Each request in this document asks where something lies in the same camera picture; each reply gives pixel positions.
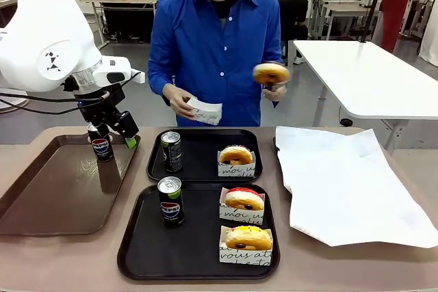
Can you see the black serving tray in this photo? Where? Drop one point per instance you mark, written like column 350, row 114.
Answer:
column 191, row 247
column 202, row 158

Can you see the white paper sheet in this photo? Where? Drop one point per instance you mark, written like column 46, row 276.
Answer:
column 342, row 186

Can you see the person in red dress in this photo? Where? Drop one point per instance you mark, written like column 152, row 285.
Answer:
column 395, row 4

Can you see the seated person in black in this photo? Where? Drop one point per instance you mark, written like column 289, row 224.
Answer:
column 292, row 8

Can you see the red-topped donut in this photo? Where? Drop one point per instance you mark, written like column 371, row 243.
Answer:
column 239, row 217

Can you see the black pole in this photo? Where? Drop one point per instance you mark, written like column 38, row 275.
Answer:
column 373, row 4

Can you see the grey lab table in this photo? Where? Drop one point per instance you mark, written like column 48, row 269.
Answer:
column 342, row 10

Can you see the red glazed donut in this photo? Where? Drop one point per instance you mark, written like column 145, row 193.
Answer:
column 239, row 199

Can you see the yellow glazed donut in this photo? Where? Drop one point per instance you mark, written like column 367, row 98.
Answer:
column 250, row 237

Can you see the white table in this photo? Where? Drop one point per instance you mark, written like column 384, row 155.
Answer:
column 369, row 76

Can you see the white printed paper donut box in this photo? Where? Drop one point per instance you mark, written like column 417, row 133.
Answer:
column 207, row 110

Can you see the person's left hand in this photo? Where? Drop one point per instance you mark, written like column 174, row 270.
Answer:
column 275, row 93

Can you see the brown serving tray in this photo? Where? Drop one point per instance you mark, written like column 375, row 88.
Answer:
column 61, row 196

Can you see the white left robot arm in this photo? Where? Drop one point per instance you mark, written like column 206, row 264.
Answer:
column 41, row 39

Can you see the yellow-topped donut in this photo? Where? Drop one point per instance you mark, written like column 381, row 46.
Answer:
column 244, row 257

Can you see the black Pepsi can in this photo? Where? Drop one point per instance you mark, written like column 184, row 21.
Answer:
column 170, row 206
column 171, row 155
column 102, row 150

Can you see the person's right hand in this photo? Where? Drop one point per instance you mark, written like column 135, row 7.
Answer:
column 176, row 98

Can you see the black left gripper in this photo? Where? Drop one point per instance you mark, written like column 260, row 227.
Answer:
column 101, row 107

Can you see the person in blue shirt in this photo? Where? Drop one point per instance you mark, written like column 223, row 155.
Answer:
column 212, row 49

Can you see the person's right forearm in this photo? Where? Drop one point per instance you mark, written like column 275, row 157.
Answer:
column 161, row 69

